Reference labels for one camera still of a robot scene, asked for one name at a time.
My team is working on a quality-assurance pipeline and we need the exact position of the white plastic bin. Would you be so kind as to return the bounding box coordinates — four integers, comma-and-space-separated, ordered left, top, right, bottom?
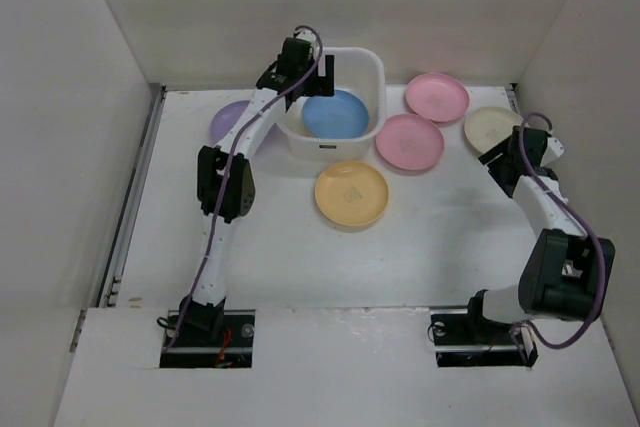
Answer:
277, 47, 386, 162

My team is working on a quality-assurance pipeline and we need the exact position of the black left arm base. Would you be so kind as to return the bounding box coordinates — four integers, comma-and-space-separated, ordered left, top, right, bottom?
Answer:
156, 310, 256, 369

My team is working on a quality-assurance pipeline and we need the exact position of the purple plate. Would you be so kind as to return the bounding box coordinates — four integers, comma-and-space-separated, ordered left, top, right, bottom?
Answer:
207, 100, 250, 147

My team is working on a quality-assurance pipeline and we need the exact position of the pink plate back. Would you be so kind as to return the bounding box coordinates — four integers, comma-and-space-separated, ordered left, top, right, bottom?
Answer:
405, 73, 470, 123

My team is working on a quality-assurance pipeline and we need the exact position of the pink plate front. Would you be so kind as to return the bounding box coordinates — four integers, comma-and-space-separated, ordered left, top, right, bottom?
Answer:
375, 114, 445, 172

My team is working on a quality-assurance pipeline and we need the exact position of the metal rail left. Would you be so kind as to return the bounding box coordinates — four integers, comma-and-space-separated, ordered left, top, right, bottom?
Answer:
91, 83, 166, 308

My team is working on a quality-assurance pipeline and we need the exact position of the pink plate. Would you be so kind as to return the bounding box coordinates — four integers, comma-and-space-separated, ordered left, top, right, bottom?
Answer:
405, 73, 470, 123
375, 114, 445, 172

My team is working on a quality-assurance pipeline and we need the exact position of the yellow plate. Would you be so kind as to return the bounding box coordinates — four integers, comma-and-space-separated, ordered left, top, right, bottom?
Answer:
314, 160, 390, 228

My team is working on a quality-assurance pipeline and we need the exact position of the blue plate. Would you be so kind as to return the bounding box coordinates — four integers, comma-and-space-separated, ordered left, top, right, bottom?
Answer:
302, 90, 369, 139

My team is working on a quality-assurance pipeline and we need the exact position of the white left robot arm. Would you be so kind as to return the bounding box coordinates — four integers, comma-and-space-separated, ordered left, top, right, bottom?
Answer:
178, 26, 334, 343

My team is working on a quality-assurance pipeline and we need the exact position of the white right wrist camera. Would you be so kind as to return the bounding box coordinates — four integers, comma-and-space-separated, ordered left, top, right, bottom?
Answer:
541, 137, 565, 167

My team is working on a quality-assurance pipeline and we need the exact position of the cream plate back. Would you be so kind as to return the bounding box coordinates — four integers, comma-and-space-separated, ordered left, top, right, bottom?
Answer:
463, 106, 523, 155

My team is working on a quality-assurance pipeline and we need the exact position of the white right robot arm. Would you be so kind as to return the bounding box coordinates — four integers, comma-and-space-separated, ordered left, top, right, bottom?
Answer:
463, 126, 615, 350

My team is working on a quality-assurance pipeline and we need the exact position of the metal rail right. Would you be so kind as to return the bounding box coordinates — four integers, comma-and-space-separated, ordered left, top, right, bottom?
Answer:
505, 83, 527, 118

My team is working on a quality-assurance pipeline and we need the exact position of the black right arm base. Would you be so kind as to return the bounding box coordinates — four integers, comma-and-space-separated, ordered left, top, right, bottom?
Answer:
427, 306, 539, 368

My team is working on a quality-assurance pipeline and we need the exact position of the metal rail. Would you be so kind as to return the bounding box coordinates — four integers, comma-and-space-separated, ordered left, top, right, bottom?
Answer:
505, 83, 527, 118
91, 83, 166, 308

